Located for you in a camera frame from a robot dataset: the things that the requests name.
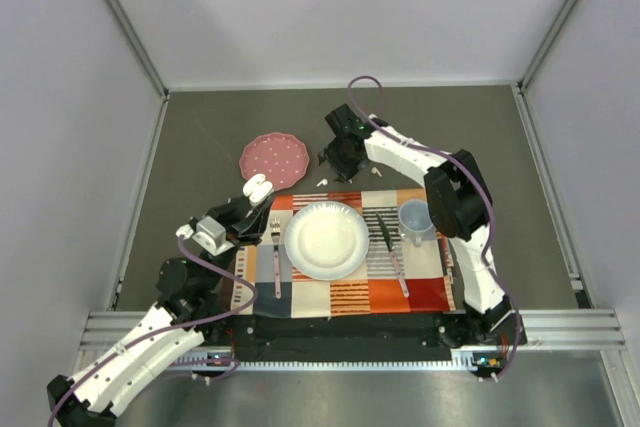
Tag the white ceramic plate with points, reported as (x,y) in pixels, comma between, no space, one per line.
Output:
(327,240)

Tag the grey slotted cable duct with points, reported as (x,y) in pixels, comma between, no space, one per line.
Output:
(466,359)

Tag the pink handled fork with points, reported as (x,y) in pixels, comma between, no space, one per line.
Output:
(275,231)

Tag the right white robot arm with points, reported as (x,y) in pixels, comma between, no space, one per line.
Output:
(459,205)

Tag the orange patterned placemat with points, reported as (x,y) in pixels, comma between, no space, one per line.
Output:
(372,289)

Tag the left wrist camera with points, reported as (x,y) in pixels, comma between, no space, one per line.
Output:
(208,233)

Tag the pink polka dot plate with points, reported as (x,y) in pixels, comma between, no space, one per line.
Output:
(282,158)

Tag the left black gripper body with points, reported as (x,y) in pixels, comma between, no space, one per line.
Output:
(234,238)

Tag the pink handled knife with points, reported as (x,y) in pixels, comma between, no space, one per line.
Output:
(392,255)

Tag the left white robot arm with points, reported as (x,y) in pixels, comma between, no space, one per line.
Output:
(197,290)

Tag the light blue mug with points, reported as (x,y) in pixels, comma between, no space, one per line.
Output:
(414,221)

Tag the aluminium frame rail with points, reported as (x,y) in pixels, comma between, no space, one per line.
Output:
(137,47)

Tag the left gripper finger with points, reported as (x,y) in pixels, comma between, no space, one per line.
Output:
(232,212)
(249,222)

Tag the white earbud charging case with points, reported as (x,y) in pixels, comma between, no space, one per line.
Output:
(257,189)

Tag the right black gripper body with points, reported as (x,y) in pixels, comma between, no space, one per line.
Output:
(341,160)

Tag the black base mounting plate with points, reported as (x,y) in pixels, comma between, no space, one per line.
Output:
(368,338)

